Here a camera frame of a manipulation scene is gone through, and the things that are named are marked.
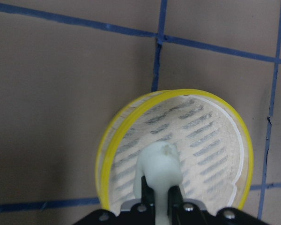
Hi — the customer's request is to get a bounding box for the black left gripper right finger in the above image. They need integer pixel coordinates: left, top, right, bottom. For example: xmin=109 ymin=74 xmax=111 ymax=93
xmin=167 ymin=186 xmax=184 ymax=225

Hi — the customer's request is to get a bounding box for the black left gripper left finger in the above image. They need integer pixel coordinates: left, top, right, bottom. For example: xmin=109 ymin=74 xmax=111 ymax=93
xmin=141 ymin=176 xmax=155 ymax=205

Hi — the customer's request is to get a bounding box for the yellow steamer layer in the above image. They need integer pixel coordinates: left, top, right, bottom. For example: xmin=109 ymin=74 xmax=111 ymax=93
xmin=95 ymin=89 xmax=254 ymax=214

